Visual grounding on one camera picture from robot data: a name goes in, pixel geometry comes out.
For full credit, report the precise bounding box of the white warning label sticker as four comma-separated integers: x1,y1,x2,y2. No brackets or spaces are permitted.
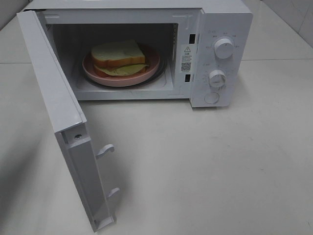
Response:
180,44,196,73

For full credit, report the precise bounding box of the round white door button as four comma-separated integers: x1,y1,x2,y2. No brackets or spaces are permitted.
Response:
204,92,220,104

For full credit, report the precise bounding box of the white microwave oven body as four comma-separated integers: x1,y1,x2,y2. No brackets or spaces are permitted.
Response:
22,0,253,107

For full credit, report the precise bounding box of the pink round plate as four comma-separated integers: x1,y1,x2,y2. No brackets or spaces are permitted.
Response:
82,44,161,87

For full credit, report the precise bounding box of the white bread sandwich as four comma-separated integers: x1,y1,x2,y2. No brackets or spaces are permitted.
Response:
90,40,150,77

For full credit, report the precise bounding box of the glass microwave turntable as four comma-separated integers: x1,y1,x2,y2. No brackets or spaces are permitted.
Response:
82,53,166,88

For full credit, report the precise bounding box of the white microwave door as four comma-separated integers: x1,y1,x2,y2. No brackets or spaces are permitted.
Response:
17,10,120,232

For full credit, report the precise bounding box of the lower white timer knob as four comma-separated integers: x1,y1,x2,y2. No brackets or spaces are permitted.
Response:
208,70,226,89

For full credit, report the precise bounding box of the upper white power knob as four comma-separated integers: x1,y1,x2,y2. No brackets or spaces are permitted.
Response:
213,37,234,59

